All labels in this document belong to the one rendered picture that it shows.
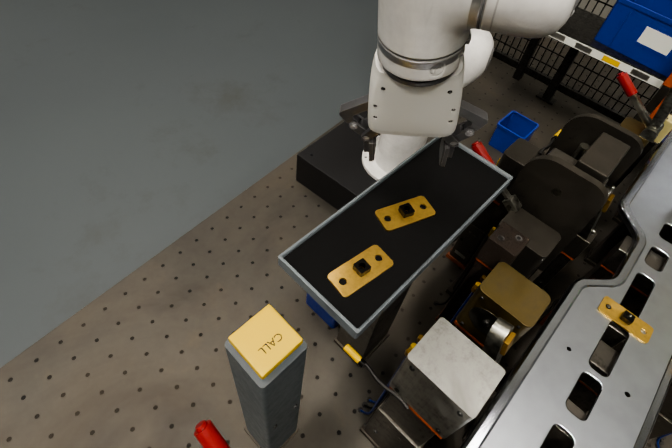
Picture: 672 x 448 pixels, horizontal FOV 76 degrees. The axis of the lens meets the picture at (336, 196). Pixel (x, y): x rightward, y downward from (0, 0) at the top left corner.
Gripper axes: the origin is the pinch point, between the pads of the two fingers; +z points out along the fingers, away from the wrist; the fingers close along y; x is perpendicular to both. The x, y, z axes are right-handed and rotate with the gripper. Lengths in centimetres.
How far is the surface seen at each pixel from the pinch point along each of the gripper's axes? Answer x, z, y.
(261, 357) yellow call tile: 27.0, 2.9, 14.1
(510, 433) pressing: 29.3, 23.5, -17.2
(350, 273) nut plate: 15.3, 5.8, 5.9
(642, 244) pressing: -7, 34, -47
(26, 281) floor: -6, 109, 142
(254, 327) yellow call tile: 23.9, 3.2, 15.7
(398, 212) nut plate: 4.5, 8.5, 0.4
